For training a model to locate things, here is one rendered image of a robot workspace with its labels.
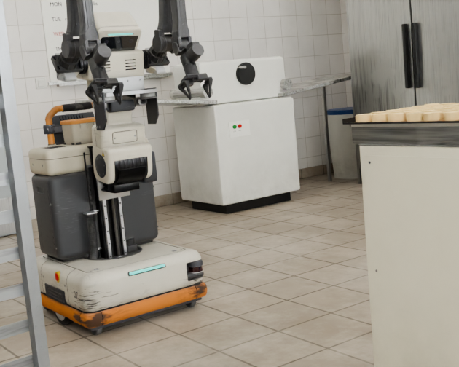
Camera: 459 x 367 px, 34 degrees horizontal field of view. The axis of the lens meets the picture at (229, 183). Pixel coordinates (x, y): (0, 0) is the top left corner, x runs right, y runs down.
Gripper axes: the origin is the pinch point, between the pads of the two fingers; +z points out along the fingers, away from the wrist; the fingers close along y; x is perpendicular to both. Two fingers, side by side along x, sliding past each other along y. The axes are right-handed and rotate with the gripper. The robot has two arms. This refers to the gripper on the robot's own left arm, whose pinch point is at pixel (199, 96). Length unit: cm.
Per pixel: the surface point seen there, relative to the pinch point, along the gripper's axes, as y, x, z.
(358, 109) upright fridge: 279, 198, -65
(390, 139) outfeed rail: -18, -109, 68
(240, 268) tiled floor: 59, 106, 58
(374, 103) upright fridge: 280, 178, -61
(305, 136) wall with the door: 306, 307, -87
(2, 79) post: -113, -96, 35
